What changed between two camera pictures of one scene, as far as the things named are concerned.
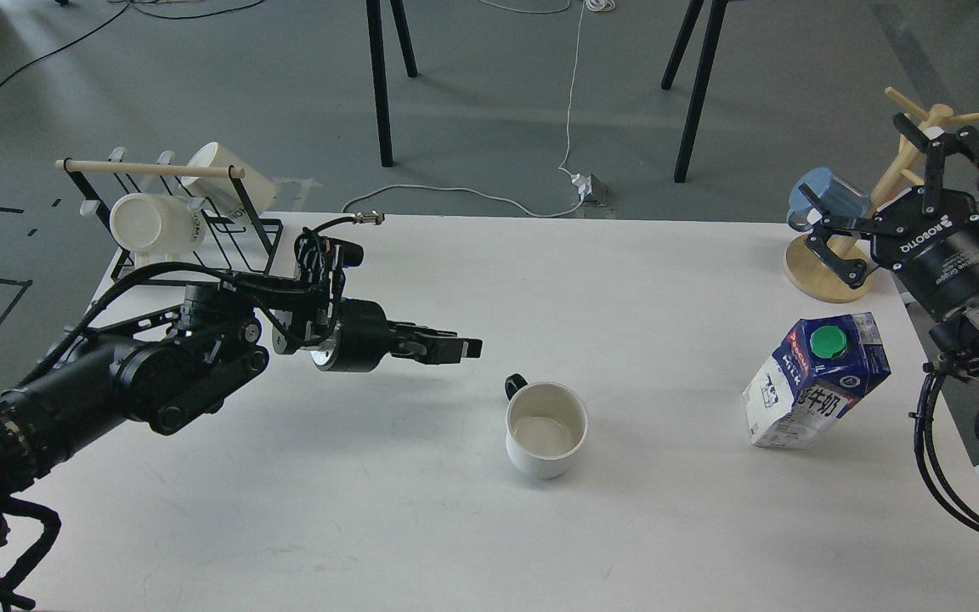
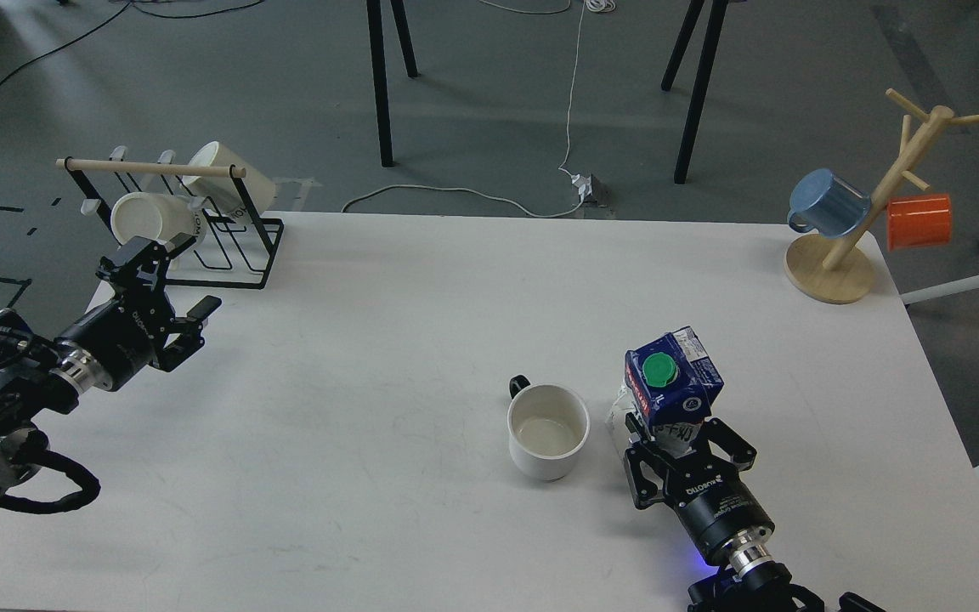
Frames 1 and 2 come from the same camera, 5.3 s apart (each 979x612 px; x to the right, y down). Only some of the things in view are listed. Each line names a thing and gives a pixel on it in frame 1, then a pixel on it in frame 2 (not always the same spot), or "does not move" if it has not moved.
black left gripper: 352,336 → 138,327
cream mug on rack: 221,192 does not move
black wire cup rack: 186,217 does not move
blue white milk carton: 818,370 → 672,379
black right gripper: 947,259 → 710,501
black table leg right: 705,58 does not move
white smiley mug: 546,423 does not move
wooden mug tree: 812,272 does not move
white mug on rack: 159,223 does not move
